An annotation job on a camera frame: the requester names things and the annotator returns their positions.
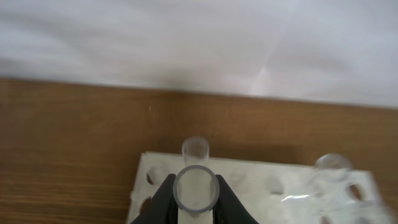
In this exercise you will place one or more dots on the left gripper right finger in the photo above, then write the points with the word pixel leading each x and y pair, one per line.
pixel 230 211

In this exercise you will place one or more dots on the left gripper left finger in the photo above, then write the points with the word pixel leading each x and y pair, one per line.
pixel 161 205

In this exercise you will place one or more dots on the white test tube rack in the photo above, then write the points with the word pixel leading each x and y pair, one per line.
pixel 264 199

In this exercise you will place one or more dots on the clear test tube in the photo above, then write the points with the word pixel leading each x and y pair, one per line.
pixel 195 149
pixel 332 163
pixel 196 210

